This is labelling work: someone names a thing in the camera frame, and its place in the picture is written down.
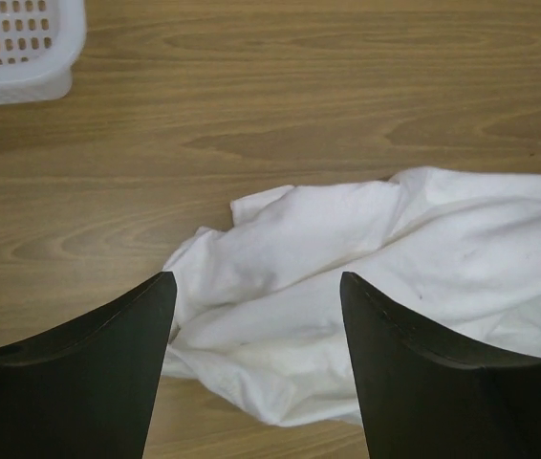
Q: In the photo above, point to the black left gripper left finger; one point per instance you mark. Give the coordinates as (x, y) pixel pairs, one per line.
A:
(86, 388)

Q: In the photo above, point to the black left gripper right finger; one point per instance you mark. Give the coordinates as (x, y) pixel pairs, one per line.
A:
(425, 391)

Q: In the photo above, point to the white perforated plastic basket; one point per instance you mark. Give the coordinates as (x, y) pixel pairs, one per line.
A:
(40, 41)

